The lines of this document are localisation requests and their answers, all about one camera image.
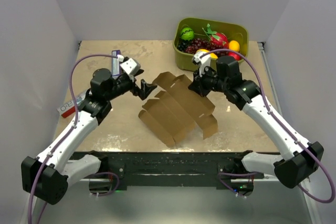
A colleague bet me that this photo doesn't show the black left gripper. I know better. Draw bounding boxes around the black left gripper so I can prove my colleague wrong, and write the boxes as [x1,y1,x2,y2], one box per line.
[106,69,156,101]

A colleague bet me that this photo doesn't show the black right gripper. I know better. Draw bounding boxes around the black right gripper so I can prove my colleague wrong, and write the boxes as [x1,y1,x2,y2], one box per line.
[188,65,228,98]

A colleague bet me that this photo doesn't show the brown cardboard paper box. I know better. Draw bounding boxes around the brown cardboard paper box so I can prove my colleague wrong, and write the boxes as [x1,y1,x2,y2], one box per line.
[138,72,218,147]

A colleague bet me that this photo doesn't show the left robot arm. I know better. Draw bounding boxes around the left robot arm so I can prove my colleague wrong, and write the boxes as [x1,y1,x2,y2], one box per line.
[21,68,157,205]

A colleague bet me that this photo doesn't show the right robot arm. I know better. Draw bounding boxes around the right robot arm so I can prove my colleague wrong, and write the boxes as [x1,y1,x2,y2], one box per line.
[188,52,324,188]

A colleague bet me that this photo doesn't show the purple toothpaste box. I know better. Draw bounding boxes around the purple toothpaste box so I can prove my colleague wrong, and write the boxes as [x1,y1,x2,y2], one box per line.
[111,50,121,79]

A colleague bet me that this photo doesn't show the red white toothpaste box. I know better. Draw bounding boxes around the red white toothpaste box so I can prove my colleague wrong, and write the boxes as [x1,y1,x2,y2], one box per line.
[57,91,86,118]

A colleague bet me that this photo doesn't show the yellow toy mango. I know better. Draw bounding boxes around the yellow toy mango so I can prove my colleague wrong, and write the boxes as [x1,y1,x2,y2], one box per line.
[195,48,218,60]

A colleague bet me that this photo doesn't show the dark red toy grapes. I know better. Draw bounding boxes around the dark red toy grapes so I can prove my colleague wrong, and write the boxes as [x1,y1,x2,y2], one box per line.
[184,38,224,54]

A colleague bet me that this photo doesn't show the red toy apple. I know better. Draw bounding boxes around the red toy apple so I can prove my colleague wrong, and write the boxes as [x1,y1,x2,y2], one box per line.
[228,52,241,61]

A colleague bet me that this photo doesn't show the dark blue toy grapes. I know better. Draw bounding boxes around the dark blue toy grapes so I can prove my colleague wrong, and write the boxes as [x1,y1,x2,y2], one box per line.
[176,40,191,52]

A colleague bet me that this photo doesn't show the pink toy dragon fruit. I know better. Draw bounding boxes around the pink toy dragon fruit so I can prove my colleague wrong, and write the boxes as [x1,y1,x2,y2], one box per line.
[202,24,229,49]

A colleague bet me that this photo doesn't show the orange toy fruit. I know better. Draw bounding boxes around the orange toy fruit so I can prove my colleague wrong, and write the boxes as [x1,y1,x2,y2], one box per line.
[229,40,240,52]

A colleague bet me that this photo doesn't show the green toy fruit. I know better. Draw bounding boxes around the green toy fruit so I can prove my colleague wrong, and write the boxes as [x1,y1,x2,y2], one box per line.
[180,27,195,41]

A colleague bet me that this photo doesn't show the green plastic bin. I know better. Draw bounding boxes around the green plastic bin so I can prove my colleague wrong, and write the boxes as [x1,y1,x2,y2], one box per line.
[173,17,249,71]

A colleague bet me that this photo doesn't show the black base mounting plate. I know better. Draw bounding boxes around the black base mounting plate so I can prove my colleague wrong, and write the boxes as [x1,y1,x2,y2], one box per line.
[68,150,266,191]

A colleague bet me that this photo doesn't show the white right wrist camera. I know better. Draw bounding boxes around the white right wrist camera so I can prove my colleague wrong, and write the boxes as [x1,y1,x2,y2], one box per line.
[192,49,211,77]

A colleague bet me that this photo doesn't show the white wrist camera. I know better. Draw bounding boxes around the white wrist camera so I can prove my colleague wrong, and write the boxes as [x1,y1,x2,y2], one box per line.
[192,49,211,77]
[117,54,141,76]

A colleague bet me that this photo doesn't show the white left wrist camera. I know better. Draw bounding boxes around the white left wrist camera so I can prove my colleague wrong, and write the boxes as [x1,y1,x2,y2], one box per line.
[117,54,141,76]

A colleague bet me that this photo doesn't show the aluminium frame rail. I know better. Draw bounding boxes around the aluminium frame rail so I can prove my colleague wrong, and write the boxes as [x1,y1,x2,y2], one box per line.
[257,41,282,115]

